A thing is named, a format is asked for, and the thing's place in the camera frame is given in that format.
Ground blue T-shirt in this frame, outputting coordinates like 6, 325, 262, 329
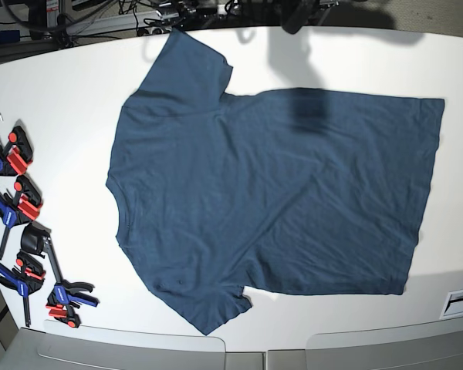
106, 30, 444, 335

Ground lower blue red bar clamp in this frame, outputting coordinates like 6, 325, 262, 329
43, 237, 99, 328

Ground blue red bar clamp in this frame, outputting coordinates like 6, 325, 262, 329
43, 237, 99, 328
0, 125, 33, 177
0, 250, 46, 328
0, 175, 42, 260

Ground top blue red bar clamp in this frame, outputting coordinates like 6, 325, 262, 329
0, 125, 33, 177

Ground white label card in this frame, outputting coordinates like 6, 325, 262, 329
440, 289, 463, 320

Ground grey base plate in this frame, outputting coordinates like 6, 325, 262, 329
306, 319, 463, 369
37, 320, 226, 369

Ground blue box on rail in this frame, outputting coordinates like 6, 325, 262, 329
0, 30, 21, 45

